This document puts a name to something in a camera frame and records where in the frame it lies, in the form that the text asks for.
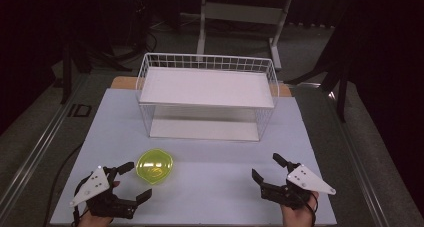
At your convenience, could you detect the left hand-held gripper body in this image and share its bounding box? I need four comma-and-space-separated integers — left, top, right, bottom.
69, 165, 139, 220

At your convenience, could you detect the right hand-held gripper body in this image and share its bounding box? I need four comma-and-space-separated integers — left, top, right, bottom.
259, 162, 337, 211

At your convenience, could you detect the yellow-green translucent bowl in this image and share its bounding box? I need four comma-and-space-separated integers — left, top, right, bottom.
135, 148, 175, 186

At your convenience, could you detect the white wire shelf rack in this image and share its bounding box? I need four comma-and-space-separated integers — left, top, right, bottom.
134, 52, 280, 143

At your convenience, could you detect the person's right hand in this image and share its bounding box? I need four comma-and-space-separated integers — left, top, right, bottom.
280, 190, 320, 227

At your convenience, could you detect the person's left hand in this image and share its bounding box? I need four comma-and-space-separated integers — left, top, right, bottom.
77, 180, 121, 227

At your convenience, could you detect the black stand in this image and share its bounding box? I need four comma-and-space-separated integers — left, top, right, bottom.
59, 36, 94, 105
286, 6, 354, 124

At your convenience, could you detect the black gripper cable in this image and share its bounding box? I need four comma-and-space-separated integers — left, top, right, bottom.
301, 192, 319, 227
71, 178, 88, 227

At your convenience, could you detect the black floor cable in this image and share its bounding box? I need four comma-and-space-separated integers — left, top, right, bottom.
42, 142, 85, 227

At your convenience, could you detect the metal floor rail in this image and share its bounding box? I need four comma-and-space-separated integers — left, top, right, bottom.
0, 74, 90, 215
328, 90, 398, 227

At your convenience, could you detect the black rectangular floor frame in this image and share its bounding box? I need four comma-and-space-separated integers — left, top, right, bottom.
66, 103, 93, 118

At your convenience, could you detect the white metal desk frame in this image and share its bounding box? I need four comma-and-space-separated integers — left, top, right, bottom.
195, 0, 295, 72

